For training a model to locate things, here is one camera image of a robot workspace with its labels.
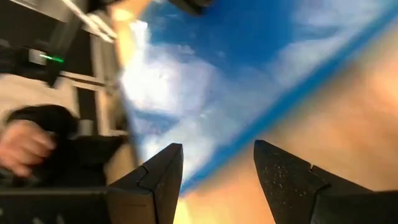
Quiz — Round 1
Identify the black control handle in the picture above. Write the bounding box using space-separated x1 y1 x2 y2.
37 134 129 189

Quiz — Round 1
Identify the person's hand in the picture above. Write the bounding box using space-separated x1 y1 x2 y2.
0 119 57 179

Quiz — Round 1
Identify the grey metal frame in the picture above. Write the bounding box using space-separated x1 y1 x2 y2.
9 0 128 138

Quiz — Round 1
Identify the black box green light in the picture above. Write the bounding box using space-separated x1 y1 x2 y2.
0 39 68 90

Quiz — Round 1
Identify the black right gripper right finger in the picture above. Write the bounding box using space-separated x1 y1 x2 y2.
252 139 373 224

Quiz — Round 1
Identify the person's forearm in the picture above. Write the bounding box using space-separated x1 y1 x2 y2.
2 104 79 138

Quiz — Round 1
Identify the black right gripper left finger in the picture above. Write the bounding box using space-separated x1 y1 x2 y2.
107 142 185 224

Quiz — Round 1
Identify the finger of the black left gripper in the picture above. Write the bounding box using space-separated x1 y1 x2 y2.
167 0 216 17

